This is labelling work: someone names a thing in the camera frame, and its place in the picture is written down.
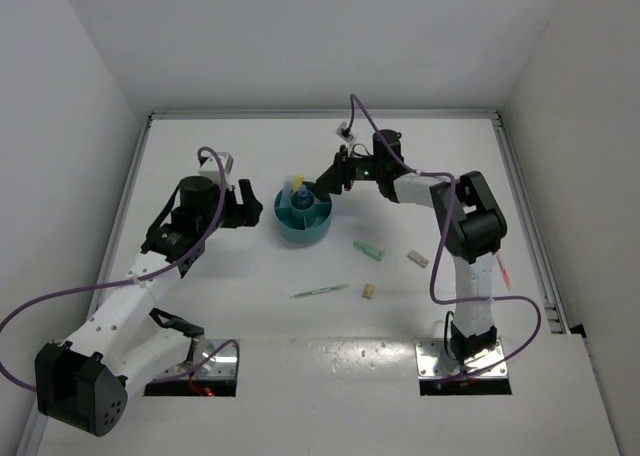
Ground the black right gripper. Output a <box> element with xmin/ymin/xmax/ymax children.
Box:
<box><xmin>313</xmin><ymin>146</ymin><xmax>384</xmax><ymax>195</ymax></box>

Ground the yellow highlighter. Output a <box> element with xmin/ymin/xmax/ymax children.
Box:
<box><xmin>292</xmin><ymin>174</ymin><xmax>304</xmax><ymax>192</ymax></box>

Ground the blue capped glue stick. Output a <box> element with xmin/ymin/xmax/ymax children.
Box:
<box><xmin>279</xmin><ymin>175</ymin><xmax>295</xmax><ymax>208</ymax></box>

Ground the green highlighter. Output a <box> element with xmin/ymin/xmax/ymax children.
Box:
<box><xmin>353</xmin><ymin>240</ymin><xmax>385</xmax><ymax>261</ymax></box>

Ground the green thin pen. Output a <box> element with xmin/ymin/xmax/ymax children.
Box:
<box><xmin>290</xmin><ymin>284</ymin><xmax>350</xmax><ymax>299</ymax></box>

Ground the grey beige eraser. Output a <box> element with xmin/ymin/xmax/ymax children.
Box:
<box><xmin>407</xmin><ymin>250</ymin><xmax>429</xmax><ymax>268</ymax></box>

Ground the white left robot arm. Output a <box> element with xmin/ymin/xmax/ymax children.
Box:
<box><xmin>35</xmin><ymin>175</ymin><xmax>263</xmax><ymax>437</ymax></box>

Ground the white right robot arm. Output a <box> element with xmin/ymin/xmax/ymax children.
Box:
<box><xmin>315</xmin><ymin>129</ymin><xmax>507</xmax><ymax>364</ymax></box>

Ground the teal round divided organizer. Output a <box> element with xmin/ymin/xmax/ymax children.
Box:
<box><xmin>273</xmin><ymin>181</ymin><xmax>333</xmax><ymax>245</ymax></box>

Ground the tan small eraser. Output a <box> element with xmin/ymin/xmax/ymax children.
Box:
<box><xmin>361</xmin><ymin>283</ymin><xmax>376</xmax><ymax>300</ymax></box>

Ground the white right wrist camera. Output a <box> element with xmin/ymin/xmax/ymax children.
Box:
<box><xmin>336</xmin><ymin>122</ymin><xmax>356</xmax><ymax>144</ymax></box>

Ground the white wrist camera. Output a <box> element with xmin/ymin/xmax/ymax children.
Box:
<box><xmin>336</xmin><ymin>122</ymin><xmax>356</xmax><ymax>144</ymax></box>
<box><xmin>198</xmin><ymin>151</ymin><xmax>234</xmax><ymax>185</ymax></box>

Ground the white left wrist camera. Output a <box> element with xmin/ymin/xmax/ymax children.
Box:
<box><xmin>198</xmin><ymin>151</ymin><xmax>234</xmax><ymax>185</ymax></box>

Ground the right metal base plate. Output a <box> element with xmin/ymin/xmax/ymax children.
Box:
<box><xmin>415</xmin><ymin>338</ymin><xmax>509</xmax><ymax>381</ymax></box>

